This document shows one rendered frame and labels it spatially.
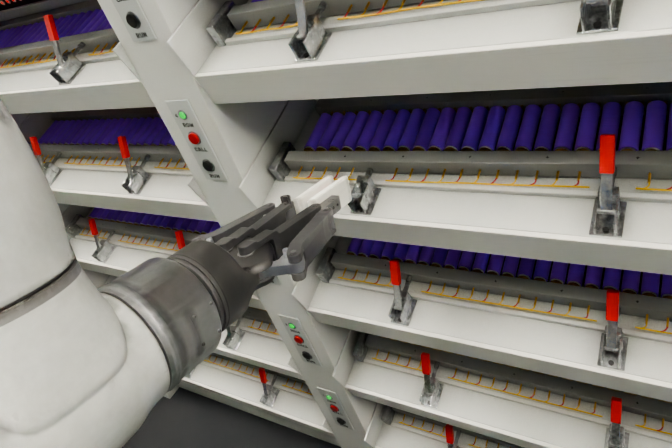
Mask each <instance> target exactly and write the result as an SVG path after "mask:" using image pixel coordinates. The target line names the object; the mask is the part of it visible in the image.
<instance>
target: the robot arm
mask: <svg viewBox="0 0 672 448"><path fill-rule="evenodd" d="M280 199H281V204H280V205H278V206H277V207H275V203H267V204H265V205H263V206H261V207H259V208H257V209H255V210H253V211H251V212H250V213H248V214H246V215H244V216H242V217H240V218H238V219H236V220H234V221H232V222H230V223H228V224H226V225H224V226H222V227H220V228H218V229H216V230H215V231H213V232H210V233H207V234H204V235H201V236H198V237H195V238H193V239H192V240H191V243H189V244H188V245H186V246H185V247H183V248H182V249H180V250H178V251H177V252H175V253H174V254H172V255H170V256H169V257H167V258H161V257H155V258H151V259H148V260H146V261H144V262H142V263H141V264H139V265H138V266H136V267H134V268H133V269H131V270H129V271H128V272H126V273H125V274H123V275H121V276H120V277H118V278H116V279H115V280H113V281H111V282H110V283H107V284H104V285H103V286H101V287H99V288H97V289H96V287H95V286H94V285H93V284H92V282H91V281H90V280H89V278H88V277H87V275H86V274H85V272H84V271H83V269H82V267H81V266H80V264H79V262H78V260H77V258H76V256H75V254H74V251H73V249H72V246H71V244H70V242H69V239H68V237H67V233H66V230H65V227H64V223H63V218H62V214H61V211H60V209H59V206H58V204H57V201H56V199H55V197H54V194H53V192H52V189H51V187H50V185H49V183H48V181H47V179H46V177H45V175H44V173H43V171H42V169H41V167H40V165H39V163H38V161H37V159H36V157H35V155H34V153H33V151H32V150H31V148H30V146H29V144H28V142H27V141H26V139H25V137H24V135H23V134H22V132H21V130H20V129H19V127H18V125H17V123H16V122H15V120H14V119H13V117H12V115H11V114H10V112H9V111H8V109H7V108H6V106H5V105H4V103H3V102H2V100H1V99H0V448H122V447H123V446H124V445H125V444H126V443H127V442H128V440H129V439H130V438H131V437H132V436H133V435H134V434H135V433H136V432H137V431H138V430H139V428H140V427H141V426H142V424H143V422H144V421H145V419H146V418H147V416H148V414H149V413H150V411H151V410H152V409H153V407H154V406H155V405H156V403H157V402H158V401H159V400H160V399H161V398H162V397H163V396H164V395H165V394H166V393H167V392H169V391H171V390H173V389H174V388H175V387H176V386H177V385H178V384H179V383H180V381H181V380H182V379H183V378H184V377H185V376H186V375H187V374H189V373H190V372H191V371H192V370H193V369H194V368H195V367H197V366H198V365H199V364H200V363H201V362H202V361H203V360H205V359H206V358H207V357H208V356H209V355H210V354H211V353H212V352H214V351H215V350H216V348H217V347H218V345H219V342H220V340H221V333H222V332H223V331H224V330H225V329H227V328H228V327H229V326H230V325H231V324H232V323H234V322H235V321H236V320H237V319H238V318H240V317H241V316H242V315H243V314H244V313H245V312H246V310H247V308H248V306H249V303H250V300H251V298H252V295H253V293H254V291H255V290H257V289H259V288H261V287H264V286H266V285H268V284H269V283H271V282H272V281H273V279H274V277H275V276H279V275H286V274H289V275H291V276H292V280H293V281H295V282H299V281H302V280H304V279H305V278H306V275H307V268H308V266H309V265H310V264H311V262H312V261H313V260H314V259H315V257H316V256H317V255H318V254H319V252H320V251H321V250H322V249H323V247H324V246H325V245H326V244H327V242H328V241H329V240H330V239H331V237H332V236H333V235H334V234H335V232H336V226H335V221H334V216H333V215H335V213H337V212H338V211H340V210H341V208H343V207H344V206H345V205H347V204H348V203H349V202H350V201H351V200H352V198H351V192H350V187H349V181H348V177H347V176H342V177H340V178H339V179H338V180H336V181H335V182H334V179H333V176H332V175H328V176H326V177H325V178H323V179H322V180H320V181H319V182H318V183H316V184H315V185H313V186H312V187H310V188H309V189H308V190H306V191H305V192H303V193H302V194H300V195H299V196H298V197H296V198H295V199H294V200H293V201H291V196H290V195H283V196H280ZM263 215H265V216H263Z"/></svg>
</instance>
